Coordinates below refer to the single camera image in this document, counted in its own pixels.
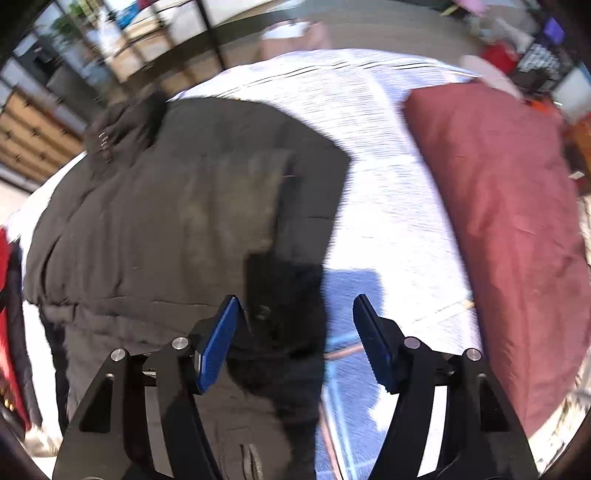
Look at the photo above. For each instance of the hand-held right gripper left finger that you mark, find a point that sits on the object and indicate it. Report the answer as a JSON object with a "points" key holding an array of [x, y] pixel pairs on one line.
{"points": [[217, 341]]}

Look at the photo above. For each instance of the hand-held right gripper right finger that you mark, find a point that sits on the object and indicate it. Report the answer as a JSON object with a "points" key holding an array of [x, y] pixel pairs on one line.
{"points": [[376, 346]]}

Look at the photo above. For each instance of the black padded jacket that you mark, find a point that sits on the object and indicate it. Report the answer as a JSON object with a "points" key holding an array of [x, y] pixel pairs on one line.
{"points": [[161, 207]]}

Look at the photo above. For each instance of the white blue striped bed sheet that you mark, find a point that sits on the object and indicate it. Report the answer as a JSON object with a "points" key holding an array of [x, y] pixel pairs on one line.
{"points": [[378, 161]]}

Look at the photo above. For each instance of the maroon quilt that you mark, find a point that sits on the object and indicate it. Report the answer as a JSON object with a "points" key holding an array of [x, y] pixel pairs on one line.
{"points": [[498, 207]]}

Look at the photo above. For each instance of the red cloth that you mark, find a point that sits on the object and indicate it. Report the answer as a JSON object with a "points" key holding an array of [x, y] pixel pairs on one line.
{"points": [[9, 323]]}

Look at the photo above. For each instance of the wooden panelled cabinet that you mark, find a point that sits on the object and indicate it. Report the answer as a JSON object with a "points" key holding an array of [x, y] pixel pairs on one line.
{"points": [[37, 134]]}

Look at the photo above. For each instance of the pale pink pillow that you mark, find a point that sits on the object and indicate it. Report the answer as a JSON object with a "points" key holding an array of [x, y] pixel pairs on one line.
{"points": [[494, 76]]}

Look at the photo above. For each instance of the red bucket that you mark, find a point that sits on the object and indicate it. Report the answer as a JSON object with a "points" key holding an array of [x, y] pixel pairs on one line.
{"points": [[496, 55]]}

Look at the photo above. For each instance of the purple cloth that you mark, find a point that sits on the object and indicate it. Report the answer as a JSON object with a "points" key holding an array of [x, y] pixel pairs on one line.
{"points": [[554, 28]]}

